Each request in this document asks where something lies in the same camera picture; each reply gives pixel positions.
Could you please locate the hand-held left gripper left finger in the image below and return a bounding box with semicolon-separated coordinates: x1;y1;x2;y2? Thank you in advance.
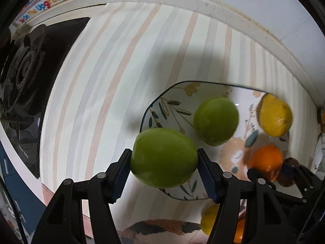
30;148;132;244

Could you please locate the red-brown apple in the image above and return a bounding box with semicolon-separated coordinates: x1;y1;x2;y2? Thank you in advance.
277;158;300;187

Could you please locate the colourful wall sticker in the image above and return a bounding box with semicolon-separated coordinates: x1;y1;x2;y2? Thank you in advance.
15;0;98;26

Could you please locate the green apple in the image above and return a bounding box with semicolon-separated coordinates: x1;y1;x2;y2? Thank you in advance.
193;98;239;146
130;128;199;189

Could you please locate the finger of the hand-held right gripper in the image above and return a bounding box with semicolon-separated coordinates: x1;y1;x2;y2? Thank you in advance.
281;163;318;204
247;167;306;206

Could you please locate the striped cat print mat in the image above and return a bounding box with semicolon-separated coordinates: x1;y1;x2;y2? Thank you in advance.
39;2;320;244

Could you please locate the yellow citrus fruit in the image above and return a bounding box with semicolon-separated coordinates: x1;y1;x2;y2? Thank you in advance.
257;93;293;137

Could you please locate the yellow-green citrus fruit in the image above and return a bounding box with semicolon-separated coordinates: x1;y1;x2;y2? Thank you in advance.
200;203;221;236

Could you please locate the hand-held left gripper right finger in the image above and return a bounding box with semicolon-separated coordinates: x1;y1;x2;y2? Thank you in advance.
197;148;297;244

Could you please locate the orange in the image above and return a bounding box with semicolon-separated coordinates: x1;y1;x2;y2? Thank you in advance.
250;145;283;183
232;217;246;244

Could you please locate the floral ceramic plate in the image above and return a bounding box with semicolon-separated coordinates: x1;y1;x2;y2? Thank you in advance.
141;81;291;201

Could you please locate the black gas stove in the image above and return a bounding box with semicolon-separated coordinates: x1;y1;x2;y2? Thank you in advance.
0;17;91;179

